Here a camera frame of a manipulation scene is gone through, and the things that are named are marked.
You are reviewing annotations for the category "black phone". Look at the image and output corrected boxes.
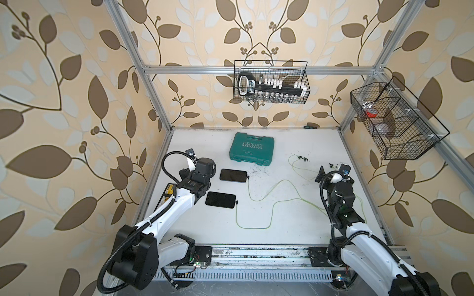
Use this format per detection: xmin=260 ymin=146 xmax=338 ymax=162
xmin=205 ymin=191 xmax=237 ymax=209

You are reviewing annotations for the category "green earphone cable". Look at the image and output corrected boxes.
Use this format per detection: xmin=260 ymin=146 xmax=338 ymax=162
xmin=246 ymin=154 xmax=330 ymax=215
xmin=234 ymin=162 xmax=367 ymax=230

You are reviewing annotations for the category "blue phone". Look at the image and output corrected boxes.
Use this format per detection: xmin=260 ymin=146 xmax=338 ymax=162
xmin=219 ymin=168 xmax=248 ymax=183

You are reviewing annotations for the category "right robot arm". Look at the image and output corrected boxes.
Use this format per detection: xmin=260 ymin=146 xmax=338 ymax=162
xmin=315 ymin=164 xmax=441 ymax=296

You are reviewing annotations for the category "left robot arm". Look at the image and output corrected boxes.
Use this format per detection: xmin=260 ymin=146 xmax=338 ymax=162
xmin=97 ymin=149 xmax=216 ymax=294

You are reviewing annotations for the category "black yellow battery charger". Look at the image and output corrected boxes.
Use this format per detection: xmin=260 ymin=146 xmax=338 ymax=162
xmin=156 ymin=183 xmax=176 ymax=209

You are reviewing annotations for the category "green plastic tool case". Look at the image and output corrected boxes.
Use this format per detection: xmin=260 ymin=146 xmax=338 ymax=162
xmin=229 ymin=132 xmax=275 ymax=167

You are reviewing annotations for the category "red item in basket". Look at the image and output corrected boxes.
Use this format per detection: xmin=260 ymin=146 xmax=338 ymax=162
xmin=362 ymin=104 xmax=378 ymax=118

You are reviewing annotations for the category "black tool in basket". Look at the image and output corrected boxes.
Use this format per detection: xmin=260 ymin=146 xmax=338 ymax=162
xmin=235 ymin=72 xmax=311 ymax=97

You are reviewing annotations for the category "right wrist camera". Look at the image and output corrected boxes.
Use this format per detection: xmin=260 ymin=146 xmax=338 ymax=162
xmin=338 ymin=164 xmax=351 ymax=175

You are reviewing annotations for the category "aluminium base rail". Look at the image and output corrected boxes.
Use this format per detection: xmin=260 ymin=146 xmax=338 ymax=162
xmin=109 ymin=243 xmax=415 ymax=271

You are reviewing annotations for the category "right wire basket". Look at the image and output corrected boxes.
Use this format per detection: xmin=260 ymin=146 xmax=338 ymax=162
xmin=351 ymin=76 xmax=450 ymax=160

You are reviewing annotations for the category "wire basket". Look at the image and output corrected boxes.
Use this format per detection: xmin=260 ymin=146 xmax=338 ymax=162
xmin=351 ymin=76 xmax=450 ymax=160
xmin=233 ymin=59 xmax=311 ymax=104

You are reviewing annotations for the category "back wire basket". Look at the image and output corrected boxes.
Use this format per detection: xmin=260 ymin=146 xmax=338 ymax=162
xmin=233 ymin=59 xmax=311 ymax=104

